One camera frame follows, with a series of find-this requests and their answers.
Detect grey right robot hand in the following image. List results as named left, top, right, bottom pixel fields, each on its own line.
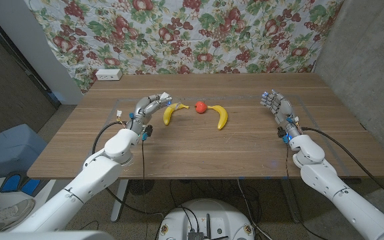
left=260, top=89, right=296, bottom=126

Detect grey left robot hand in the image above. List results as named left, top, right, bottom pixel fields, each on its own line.
left=132, top=94, right=172, bottom=125

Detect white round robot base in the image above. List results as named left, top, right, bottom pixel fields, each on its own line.
left=158, top=199, right=255, bottom=240

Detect red apple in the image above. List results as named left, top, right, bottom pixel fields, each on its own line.
left=194, top=101, right=209, bottom=115

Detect yellow banana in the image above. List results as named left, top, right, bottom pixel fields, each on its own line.
left=207, top=105, right=229, bottom=131
left=163, top=102, right=190, bottom=126

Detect white power outlet box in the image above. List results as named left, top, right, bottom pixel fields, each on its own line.
left=95, top=69, right=123, bottom=81

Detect round black floor disc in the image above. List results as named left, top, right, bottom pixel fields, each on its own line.
left=127, top=179, right=155, bottom=196

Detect floral fruit print backdrop cloth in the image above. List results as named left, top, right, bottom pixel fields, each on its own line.
left=25, top=0, right=345, bottom=94

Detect grey table leg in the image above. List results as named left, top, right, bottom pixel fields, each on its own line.
left=110, top=181, right=129, bottom=223
left=280, top=178, right=303, bottom=223

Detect blue foot pedal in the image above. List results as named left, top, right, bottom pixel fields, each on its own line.
left=20, top=178, right=42, bottom=197
left=0, top=171, right=23, bottom=193

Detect grey-blue plastic bin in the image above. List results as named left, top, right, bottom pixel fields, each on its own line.
left=0, top=123, right=48, bottom=179

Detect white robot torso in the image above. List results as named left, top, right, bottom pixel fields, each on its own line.
left=0, top=230, right=115, bottom=240

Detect white sneaker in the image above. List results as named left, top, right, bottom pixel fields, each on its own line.
left=0, top=198, right=36, bottom=233

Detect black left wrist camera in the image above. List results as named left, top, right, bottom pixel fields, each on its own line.
left=141, top=125, right=154, bottom=141

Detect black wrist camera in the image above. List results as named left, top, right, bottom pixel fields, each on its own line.
left=277, top=126, right=291, bottom=144
left=141, top=125, right=154, bottom=141

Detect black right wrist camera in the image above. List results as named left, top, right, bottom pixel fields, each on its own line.
left=277, top=126, right=291, bottom=144

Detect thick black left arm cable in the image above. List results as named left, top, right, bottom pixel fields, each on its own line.
left=91, top=121, right=165, bottom=217

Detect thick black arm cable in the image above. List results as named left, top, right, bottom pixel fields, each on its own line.
left=91, top=121, right=165, bottom=217
left=301, top=127, right=384, bottom=208

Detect thin black left wrist cable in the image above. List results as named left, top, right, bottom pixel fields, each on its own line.
left=141, top=139, right=149, bottom=240

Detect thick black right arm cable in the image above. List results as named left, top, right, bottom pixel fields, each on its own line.
left=301, top=127, right=384, bottom=208

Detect grey floor cable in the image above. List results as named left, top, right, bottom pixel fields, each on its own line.
left=237, top=178, right=275, bottom=240

